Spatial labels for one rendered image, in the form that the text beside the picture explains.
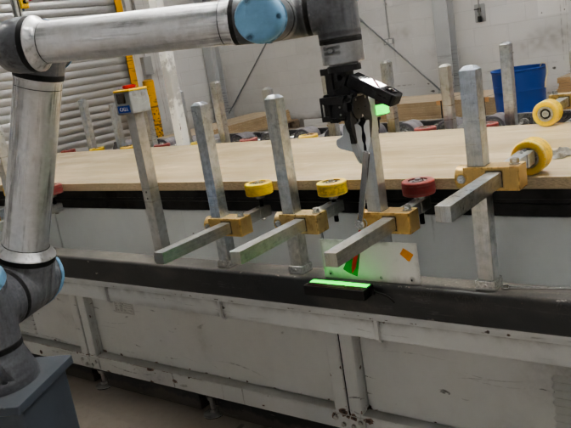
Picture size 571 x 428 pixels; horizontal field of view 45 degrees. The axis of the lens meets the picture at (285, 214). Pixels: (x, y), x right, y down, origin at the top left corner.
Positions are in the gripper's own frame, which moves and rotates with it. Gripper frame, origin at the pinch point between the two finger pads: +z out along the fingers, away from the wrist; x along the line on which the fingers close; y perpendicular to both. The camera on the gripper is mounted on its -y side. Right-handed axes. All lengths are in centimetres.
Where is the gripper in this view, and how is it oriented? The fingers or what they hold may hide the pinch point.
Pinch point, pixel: (364, 157)
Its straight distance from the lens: 150.1
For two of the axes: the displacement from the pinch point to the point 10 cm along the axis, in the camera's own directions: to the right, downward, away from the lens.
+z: 1.5, 9.6, 2.4
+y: -8.0, -0.2, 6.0
